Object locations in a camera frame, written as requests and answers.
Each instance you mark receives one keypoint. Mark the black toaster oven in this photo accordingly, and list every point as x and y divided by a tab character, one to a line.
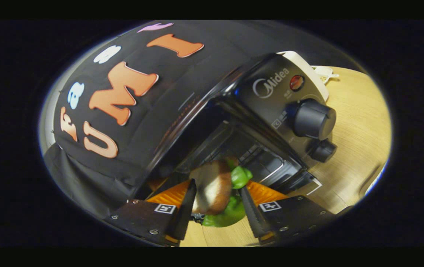
271	111

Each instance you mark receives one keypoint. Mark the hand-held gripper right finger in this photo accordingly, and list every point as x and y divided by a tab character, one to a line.
252	215

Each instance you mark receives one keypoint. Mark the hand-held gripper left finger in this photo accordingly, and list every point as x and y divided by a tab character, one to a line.
184	215

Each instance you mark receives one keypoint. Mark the white pop-up toaster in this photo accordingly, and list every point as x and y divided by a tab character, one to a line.
308	65

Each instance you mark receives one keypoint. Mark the toy burger with lettuce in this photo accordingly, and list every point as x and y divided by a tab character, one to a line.
215	189

